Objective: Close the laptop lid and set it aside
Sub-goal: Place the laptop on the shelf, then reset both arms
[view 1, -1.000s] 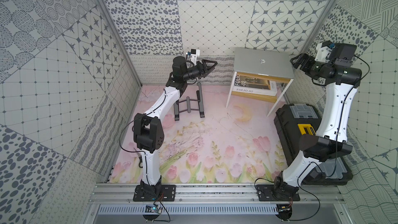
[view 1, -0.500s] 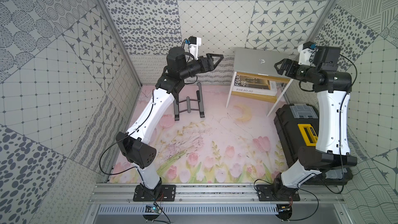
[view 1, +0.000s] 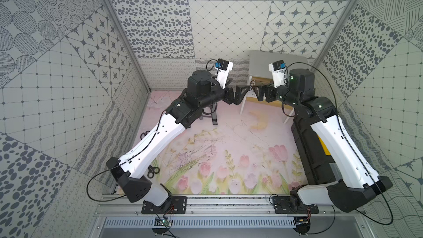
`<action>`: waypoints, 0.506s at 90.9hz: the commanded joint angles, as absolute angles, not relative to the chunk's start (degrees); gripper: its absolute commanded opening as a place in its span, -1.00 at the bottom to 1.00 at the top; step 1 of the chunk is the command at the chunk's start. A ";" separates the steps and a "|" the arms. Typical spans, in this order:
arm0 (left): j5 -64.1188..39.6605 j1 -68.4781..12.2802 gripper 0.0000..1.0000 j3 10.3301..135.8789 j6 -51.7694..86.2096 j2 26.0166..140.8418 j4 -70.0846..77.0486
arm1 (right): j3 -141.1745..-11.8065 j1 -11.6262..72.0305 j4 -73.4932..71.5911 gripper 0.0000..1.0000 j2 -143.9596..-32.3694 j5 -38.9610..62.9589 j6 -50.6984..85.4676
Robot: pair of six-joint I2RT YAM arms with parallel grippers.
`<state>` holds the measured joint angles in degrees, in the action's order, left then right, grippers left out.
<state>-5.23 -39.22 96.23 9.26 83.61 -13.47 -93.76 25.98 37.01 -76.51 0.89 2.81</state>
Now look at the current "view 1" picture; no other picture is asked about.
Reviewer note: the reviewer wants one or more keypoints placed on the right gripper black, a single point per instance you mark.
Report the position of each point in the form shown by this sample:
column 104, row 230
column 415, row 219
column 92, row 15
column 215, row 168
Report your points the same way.
column 270, row 89

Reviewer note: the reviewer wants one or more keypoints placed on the silver laptop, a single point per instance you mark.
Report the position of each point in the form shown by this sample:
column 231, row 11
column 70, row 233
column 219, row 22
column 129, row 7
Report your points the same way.
column 259, row 62

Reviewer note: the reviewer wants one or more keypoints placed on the Folio book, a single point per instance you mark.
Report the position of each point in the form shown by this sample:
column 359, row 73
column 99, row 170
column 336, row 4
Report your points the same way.
column 257, row 81

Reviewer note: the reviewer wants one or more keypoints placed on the black laptop stand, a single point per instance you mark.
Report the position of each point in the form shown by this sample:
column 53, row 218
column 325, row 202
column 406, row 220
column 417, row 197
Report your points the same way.
column 212, row 114

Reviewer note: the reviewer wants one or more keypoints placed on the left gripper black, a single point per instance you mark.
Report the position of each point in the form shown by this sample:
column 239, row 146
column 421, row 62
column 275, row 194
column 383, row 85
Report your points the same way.
column 228, row 94

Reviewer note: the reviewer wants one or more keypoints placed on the pink floral mat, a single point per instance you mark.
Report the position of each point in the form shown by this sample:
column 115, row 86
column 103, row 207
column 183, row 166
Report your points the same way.
column 251, row 150

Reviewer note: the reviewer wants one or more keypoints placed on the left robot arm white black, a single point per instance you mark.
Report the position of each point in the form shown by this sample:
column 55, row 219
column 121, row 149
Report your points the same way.
column 203, row 90

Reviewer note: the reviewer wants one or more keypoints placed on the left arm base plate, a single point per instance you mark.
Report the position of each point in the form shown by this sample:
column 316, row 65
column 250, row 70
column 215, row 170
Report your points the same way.
column 173, row 204

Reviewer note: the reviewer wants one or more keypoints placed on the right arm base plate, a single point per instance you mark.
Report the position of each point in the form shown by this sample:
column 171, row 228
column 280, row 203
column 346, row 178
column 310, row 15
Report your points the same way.
column 291, row 205

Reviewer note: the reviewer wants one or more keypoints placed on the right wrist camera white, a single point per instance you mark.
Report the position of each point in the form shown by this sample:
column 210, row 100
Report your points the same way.
column 279, row 74

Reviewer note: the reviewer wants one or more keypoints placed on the black handled scissors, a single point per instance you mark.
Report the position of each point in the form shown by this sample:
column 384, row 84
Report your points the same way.
column 152, row 171

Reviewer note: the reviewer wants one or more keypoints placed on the black yellow toolbox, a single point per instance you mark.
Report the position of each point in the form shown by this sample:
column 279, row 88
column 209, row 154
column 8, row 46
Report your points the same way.
column 319, row 166

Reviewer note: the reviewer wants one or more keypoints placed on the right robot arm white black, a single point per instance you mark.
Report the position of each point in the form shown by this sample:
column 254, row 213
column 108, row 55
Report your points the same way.
column 361, row 183

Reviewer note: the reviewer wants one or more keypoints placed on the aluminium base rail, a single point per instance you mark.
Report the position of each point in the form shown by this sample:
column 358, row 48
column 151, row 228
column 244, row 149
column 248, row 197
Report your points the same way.
column 210, row 206

